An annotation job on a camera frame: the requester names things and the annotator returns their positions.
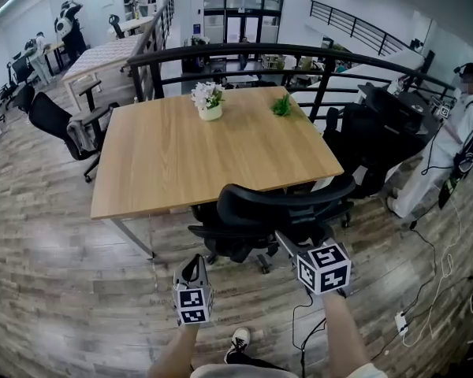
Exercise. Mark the person's white shoe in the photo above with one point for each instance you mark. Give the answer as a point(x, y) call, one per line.
point(238, 341)

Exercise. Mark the black slatted railing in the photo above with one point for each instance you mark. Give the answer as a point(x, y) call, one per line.
point(157, 26)

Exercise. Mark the person's right forearm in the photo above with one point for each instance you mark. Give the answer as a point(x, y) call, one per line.
point(345, 329)

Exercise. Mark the white power strip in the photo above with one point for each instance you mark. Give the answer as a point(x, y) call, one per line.
point(401, 323)

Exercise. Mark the black stair railing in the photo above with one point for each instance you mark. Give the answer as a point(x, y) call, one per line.
point(355, 26)

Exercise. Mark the patterned top table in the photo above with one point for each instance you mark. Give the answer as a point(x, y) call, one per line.
point(102, 59)

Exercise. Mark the grey garment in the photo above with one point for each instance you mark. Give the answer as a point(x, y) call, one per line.
point(79, 136)

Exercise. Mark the person's left forearm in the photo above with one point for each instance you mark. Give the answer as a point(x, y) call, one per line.
point(173, 353)

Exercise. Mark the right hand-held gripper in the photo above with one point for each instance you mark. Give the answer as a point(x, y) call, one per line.
point(325, 268)

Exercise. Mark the white table dark top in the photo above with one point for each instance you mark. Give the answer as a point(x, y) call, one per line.
point(402, 104)

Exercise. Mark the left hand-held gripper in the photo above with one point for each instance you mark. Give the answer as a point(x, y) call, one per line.
point(193, 305)

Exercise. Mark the white flower pot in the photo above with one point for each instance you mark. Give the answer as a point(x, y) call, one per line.
point(209, 110)

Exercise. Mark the curved black railing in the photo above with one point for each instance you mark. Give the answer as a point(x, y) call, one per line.
point(240, 49)

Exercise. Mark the person's grey shirt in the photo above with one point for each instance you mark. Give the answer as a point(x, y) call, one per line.
point(240, 372)

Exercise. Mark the small green plant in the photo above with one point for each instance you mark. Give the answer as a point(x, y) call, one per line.
point(281, 106)

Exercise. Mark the wooden table white legs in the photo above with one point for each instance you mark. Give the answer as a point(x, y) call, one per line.
point(205, 152)

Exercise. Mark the person's black trouser leg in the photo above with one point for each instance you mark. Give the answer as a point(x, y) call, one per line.
point(260, 362)

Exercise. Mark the glass entrance doors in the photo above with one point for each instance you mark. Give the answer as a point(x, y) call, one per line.
point(244, 10)

